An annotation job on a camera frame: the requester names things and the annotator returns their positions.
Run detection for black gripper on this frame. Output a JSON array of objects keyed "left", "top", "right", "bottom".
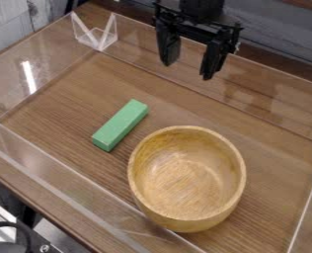
[{"left": 155, "top": 0, "right": 244, "bottom": 80}]

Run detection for green rectangular block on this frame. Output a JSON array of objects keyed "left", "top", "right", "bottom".
[{"left": 92, "top": 99, "right": 149, "bottom": 152}]

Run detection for brown wooden bowl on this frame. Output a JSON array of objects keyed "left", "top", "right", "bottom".
[{"left": 128, "top": 126, "right": 248, "bottom": 233}]

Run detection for clear acrylic tray walls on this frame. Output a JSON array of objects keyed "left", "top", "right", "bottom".
[{"left": 0, "top": 15, "right": 312, "bottom": 253}]

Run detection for clear acrylic corner bracket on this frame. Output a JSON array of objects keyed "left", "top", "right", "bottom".
[{"left": 70, "top": 12, "right": 119, "bottom": 51}]

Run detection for black metal table frame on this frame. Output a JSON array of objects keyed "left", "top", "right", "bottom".
[{"left": 0, "top": 177, "right": 94, "bottom": 253}]

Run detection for black cable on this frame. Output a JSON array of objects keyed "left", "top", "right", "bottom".
[{"left": 0, "top": 220, "right": 36, "bottom": 253}]

